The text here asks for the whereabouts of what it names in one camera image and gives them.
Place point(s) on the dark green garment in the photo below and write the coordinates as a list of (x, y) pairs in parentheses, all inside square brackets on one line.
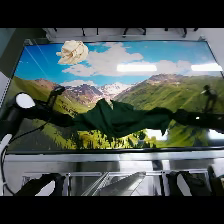
[(116, 120)]

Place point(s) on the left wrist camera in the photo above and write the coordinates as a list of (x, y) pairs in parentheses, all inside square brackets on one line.
[(57, 90)]

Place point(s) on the silver frame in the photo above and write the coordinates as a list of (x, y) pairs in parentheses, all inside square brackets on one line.
[(110, 158)]

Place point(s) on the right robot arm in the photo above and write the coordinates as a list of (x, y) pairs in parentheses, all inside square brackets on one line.
[(200, 120)]

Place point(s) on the cream garment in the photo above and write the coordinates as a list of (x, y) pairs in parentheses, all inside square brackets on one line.
[(72, 52)]

